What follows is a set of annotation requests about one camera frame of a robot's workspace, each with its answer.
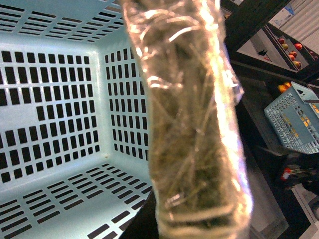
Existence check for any light blue plastic basket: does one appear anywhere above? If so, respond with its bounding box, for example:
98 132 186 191
0 0 158 239

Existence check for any brown basket handle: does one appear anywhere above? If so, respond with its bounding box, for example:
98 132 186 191
120 0 253 239

